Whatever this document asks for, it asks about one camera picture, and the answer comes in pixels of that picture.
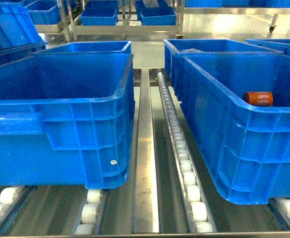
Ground orange cylindrical cap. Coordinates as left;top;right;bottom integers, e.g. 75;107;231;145
242;92;274;106

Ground stainless steel shelf rack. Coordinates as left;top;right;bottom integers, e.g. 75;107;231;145
0;0;290;238

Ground blue bin behind left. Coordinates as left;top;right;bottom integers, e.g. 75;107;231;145
35;41;132;54

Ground blue bin behind right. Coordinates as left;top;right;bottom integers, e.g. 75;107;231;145
163;39;284;101

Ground left blue plastic bin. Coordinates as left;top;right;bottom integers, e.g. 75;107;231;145
0;53;135;189

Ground blue plastic bin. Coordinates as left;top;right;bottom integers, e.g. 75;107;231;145
181;54;290;205
0;53;135;189

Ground steel divider bar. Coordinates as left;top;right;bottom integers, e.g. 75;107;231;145
132;68;160;234

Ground right blue plastic bin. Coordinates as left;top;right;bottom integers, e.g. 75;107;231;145
181;54;290;205

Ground steel roller rail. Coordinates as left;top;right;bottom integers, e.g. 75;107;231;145
157;72;217;233

